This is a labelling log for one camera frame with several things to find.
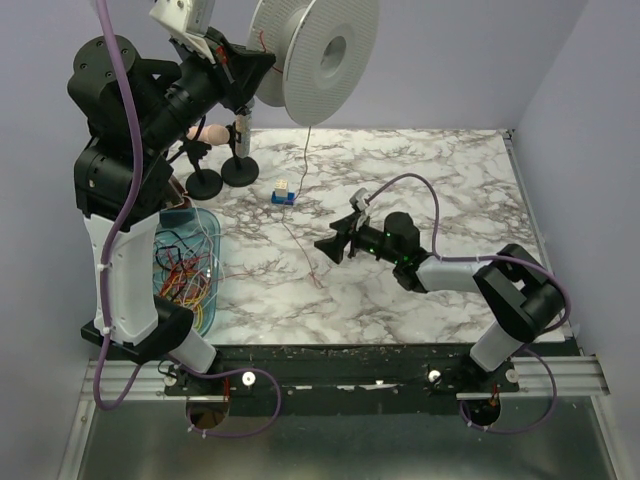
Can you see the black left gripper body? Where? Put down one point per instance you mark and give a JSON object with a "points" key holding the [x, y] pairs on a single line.
{"points": [[228, 76]]}

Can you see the blue toy brick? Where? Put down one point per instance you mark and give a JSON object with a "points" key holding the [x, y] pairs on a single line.
{"points": [[288, 199]]}

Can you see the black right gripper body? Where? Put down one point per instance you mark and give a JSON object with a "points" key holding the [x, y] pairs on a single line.
{"points": [[350, 241]]}

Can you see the black stand of grey microphone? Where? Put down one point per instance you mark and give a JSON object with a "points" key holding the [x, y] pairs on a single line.
{"points": [[236, 171]]}

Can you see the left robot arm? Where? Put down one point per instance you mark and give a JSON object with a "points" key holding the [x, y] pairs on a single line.
{"points": [[136, 108]]}

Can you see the teal transparent plastic tray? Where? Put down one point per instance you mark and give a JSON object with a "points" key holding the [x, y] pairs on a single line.
{"points": [[186, 267]]}

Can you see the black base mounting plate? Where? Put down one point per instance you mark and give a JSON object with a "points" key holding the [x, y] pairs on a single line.
{"points": [[345, 380]]}

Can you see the black stand of pink microphone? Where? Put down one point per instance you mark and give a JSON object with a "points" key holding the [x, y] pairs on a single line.
{"points": [[203, 183]]}

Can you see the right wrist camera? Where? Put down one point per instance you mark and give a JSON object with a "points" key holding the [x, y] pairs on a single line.
{"points": [[359, 202]]}

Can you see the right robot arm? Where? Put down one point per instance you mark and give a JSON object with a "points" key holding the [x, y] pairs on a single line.
{"points": [[522, 295]]}

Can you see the brown wooden metronome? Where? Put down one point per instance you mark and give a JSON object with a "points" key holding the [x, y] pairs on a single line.
{"points": [[176, 195]]}

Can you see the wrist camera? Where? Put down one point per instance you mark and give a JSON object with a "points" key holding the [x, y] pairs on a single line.
{"points": [[187, 21], [359, 202]]}

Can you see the grey mesh microphone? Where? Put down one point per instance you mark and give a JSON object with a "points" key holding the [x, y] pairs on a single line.
{"points": [[243, 125]]}

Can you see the beige dice block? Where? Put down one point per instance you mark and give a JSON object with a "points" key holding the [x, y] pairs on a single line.
{"points": [[281, 188]]}

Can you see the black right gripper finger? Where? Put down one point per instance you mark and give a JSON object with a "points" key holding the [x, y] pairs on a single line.
{"points": [[348, 226], [337, 247]]}

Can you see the white perforated cable spool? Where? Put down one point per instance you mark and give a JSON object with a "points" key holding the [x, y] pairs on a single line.
{"points": [[322, 49]]}

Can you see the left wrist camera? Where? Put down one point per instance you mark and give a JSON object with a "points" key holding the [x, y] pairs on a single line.
{"points": [[187, 21]]}

